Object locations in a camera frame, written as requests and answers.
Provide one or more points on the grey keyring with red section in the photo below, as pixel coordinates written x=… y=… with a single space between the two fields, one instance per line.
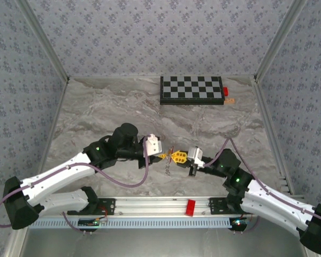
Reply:
x=168 y=167

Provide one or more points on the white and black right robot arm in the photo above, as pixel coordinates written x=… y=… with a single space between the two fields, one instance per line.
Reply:
x=278 y=203

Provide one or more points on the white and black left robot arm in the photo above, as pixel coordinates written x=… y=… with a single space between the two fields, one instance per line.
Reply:
x=56 y=176

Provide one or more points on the red toy brick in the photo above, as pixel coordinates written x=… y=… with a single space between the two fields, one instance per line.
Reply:
x=190 y=207

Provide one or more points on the small wooden block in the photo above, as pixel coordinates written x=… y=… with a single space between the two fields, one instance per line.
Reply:
x=229 y=101

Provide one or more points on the black and grey chessboard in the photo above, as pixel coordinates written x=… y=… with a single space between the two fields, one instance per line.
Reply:
x=190 y=89

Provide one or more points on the small red block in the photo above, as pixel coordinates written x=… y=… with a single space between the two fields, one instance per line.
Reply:
x=225 y=91

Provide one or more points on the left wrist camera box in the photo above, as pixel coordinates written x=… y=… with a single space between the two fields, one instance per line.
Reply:
x=153 y=146

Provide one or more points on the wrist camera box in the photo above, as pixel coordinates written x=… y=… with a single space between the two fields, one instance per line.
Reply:
x=153 y=146
x=195 y=156

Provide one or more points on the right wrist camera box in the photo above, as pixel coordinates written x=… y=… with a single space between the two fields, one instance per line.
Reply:
x=195 y=156

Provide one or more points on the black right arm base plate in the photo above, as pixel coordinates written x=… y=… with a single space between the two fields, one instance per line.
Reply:
x=216 y=207

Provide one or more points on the aluminium mounting rail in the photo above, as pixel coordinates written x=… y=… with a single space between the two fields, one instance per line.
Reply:
x=149 y=206

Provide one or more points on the aluminium side rail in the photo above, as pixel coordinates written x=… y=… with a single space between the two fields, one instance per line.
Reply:
x=270 y=128
x=53 y=125

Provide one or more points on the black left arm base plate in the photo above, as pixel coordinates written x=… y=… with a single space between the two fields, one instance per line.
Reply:
x=109 y=206

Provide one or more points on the aluminium corner post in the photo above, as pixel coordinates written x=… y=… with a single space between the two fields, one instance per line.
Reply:
x=279 y=40
x=42 y=40

